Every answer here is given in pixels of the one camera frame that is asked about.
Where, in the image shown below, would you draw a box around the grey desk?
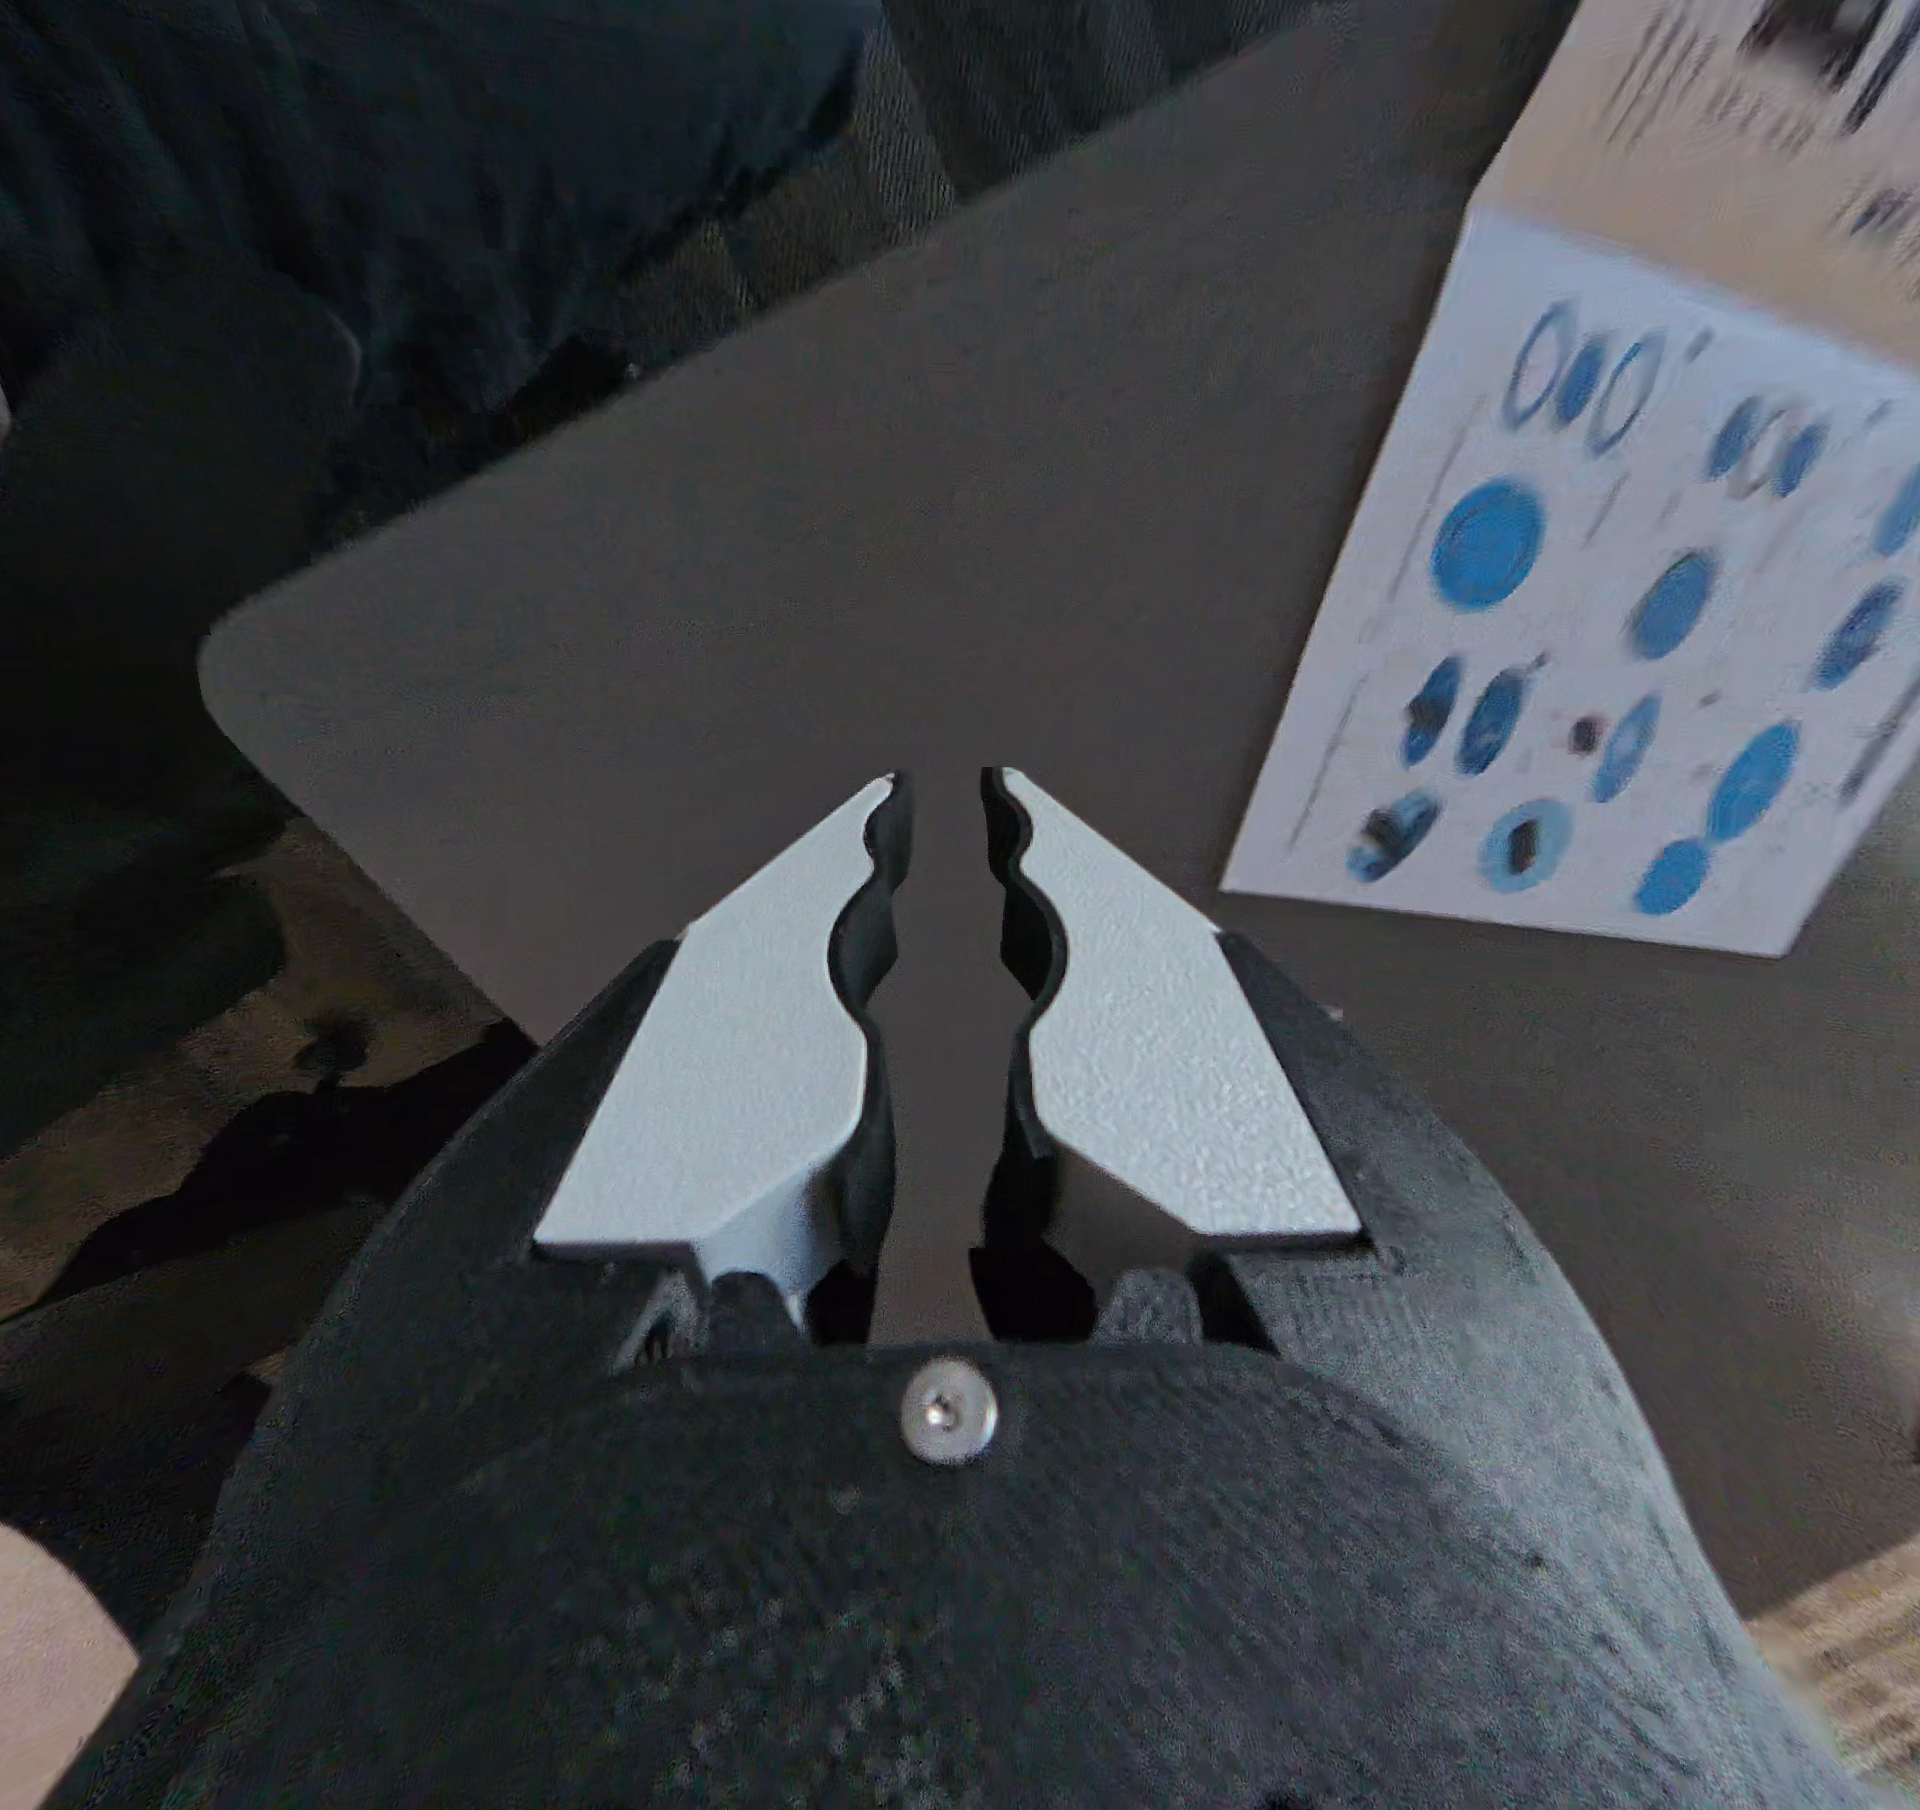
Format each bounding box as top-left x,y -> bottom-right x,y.
198,0 -> 1920,1620

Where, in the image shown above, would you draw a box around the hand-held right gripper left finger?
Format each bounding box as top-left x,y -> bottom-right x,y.
529,770 -> 915,1347

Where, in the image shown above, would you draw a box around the person's dark trousers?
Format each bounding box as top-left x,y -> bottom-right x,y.
0,0 -> 886,388

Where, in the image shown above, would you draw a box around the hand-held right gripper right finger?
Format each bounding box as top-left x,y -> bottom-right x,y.
972,767 -> 1367,1337

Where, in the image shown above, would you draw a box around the printed assembly manual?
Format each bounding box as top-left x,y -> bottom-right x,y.
1223,0 -> 1920,960

